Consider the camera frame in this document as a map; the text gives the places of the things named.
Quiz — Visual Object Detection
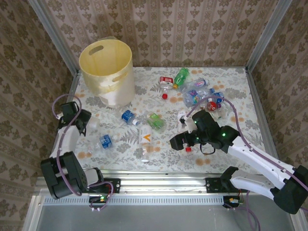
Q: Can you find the aluminium frame post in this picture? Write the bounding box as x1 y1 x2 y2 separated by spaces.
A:
27 0 80 74
245 0 293 73

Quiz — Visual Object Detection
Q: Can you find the yellow plastic bin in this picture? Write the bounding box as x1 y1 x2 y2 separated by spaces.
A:
78 39 135 108

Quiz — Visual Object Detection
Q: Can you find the crushed bottle colourful label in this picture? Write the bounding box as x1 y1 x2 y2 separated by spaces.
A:
182 88 216 108

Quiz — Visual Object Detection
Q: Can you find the small blue label bottle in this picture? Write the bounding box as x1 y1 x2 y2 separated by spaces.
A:
121 109 141 127

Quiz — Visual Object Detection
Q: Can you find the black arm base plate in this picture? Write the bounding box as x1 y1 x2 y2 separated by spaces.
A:
205 177 250 193
78 178 121 193

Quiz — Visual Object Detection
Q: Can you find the grey slotted cable tray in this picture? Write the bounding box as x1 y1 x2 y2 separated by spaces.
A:
43 195 224 205

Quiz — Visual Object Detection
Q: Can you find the black power connector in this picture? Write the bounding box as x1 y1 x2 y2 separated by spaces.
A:
89 195 108 204
223 196 241 208

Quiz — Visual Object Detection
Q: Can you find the aluminium table side rail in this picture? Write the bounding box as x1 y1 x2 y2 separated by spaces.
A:
45 69 81 177
245 68 285 175

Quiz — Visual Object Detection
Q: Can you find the crushed blue label bottle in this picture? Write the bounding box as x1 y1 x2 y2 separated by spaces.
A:
88 134 120 154

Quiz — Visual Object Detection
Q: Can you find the green label bottle white cap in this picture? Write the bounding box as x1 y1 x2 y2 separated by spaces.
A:
146 112 167 133

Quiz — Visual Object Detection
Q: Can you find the clear bottle purple white label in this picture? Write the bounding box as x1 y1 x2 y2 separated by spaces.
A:
179 77 209 93

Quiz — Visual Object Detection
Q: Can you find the green bottle yellow cap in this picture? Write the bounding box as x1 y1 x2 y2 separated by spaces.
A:
172 67 191 90

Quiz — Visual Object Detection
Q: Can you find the blue label water bottle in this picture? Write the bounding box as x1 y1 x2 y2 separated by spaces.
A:
209 91 225 103

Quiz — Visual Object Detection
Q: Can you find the white label bottle orange mark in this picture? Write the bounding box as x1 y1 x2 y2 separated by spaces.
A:
137 124 153 163

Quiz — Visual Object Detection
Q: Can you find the aluminium front rail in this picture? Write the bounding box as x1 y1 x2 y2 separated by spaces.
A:
36 172 296 194

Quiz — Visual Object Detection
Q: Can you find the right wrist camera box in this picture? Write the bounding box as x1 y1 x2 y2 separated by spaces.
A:
178 115 194 133

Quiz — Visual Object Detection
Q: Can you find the grey metal panel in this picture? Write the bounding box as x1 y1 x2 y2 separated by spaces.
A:
23 194 305 231

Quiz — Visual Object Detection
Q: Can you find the white bottle red print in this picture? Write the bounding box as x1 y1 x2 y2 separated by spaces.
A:
177 109 193 154

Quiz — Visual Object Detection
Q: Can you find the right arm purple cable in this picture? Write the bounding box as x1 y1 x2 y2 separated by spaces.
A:
189 95 301 229

